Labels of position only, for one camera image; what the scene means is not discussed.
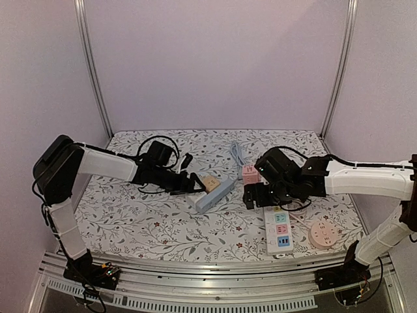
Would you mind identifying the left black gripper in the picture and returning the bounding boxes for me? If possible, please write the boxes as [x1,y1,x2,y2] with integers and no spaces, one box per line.
[152,166,207,196]

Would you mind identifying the white cube adapter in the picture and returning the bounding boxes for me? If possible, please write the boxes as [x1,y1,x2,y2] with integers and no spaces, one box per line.
[186,192,206,208]

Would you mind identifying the pink cube adapter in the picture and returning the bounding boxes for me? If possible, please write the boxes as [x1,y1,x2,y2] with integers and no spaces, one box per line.
[242,164,261,185]

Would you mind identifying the beige cube adapter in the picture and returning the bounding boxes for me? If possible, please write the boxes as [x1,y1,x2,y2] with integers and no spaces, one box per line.
[201,175,221,194]

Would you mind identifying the blue power strip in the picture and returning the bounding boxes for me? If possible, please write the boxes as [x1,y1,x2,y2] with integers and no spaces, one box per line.
[195,179,235,214]

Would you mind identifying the white cable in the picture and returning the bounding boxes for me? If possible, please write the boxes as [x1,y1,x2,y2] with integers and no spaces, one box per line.
[286,200,315,234]

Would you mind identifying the white long power strip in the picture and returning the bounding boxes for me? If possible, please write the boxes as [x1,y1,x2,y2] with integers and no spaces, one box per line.
[263,206,294,256]

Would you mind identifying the round pink socket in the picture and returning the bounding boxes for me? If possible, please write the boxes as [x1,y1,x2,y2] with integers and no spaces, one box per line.
[308,220,339,250]

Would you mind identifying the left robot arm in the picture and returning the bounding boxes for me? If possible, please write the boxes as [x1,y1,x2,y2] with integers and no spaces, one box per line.
[31,134,205,286]

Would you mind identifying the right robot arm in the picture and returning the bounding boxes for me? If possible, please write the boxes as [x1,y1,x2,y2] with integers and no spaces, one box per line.
[242,146,416,290]

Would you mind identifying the floral tablecloth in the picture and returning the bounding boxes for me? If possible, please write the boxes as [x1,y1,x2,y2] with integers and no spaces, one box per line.
[61,129,371,263]

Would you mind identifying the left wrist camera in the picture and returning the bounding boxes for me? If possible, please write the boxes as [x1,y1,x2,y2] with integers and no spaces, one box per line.
[175,153,193,173]

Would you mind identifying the grey-blue coiled cable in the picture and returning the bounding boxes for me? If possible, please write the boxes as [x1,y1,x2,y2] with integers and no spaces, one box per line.
[229,142,250,169]

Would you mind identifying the aluminium front rail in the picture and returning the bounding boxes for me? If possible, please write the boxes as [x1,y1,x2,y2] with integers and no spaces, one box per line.
[31,250,397,313]

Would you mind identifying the right aluminium frame post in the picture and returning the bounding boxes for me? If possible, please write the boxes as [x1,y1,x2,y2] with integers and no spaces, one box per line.
[319,0,358,140]

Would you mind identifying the aluminium frame post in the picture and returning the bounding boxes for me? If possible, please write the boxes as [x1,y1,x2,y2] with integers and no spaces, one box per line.
[319,0,358,140]
[74,0,114,139]

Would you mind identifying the left aluminium frame post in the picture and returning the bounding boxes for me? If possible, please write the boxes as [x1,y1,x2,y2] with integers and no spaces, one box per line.
[74,0,114,139]

